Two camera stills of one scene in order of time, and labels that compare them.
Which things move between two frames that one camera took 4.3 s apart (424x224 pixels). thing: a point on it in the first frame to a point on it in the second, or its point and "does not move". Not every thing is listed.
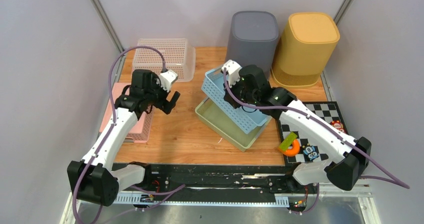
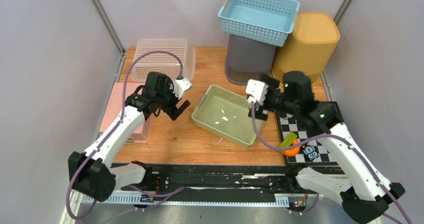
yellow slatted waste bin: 305,50 does not move
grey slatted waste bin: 253,39 does not move
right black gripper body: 248,97 to 274,100
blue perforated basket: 247,118 to 264,17
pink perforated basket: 140,132 does not move
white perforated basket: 179,57 does not move
